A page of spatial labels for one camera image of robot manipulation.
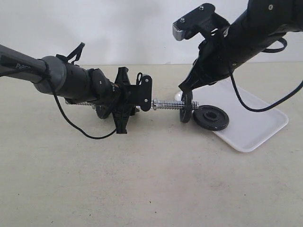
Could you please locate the black weight plate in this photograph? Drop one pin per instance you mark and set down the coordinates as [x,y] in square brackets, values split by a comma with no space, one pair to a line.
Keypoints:
[186,112]
[211,118]

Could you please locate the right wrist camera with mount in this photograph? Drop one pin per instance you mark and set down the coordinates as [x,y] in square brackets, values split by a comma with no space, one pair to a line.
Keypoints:
[203,20]

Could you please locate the chrome dumbbell bar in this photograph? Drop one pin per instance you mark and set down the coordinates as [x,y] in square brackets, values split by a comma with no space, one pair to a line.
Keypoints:
[155,104]

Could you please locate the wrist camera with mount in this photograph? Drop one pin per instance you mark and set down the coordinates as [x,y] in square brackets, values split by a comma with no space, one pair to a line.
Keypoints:
[143,91]
[203,20]

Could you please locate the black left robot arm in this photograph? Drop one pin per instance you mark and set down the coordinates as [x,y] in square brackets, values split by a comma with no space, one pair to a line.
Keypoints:
[59,76]

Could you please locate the black weight plate end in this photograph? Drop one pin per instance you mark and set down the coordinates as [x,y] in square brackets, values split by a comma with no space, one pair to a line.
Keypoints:
[103,111]

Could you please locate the white rectangular plastic tray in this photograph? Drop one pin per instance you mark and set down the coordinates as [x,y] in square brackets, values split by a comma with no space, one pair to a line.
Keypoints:
[246,130]

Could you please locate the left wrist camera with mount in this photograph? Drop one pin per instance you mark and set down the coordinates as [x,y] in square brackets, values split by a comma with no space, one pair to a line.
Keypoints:
[143,91]

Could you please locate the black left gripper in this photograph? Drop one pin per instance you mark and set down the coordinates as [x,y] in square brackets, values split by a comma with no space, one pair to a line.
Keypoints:
[124,101]

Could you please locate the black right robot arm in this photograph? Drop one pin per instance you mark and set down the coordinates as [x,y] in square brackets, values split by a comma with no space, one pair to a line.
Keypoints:
[261,24]

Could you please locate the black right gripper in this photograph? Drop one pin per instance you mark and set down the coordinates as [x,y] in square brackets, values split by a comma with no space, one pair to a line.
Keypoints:
[213,64]

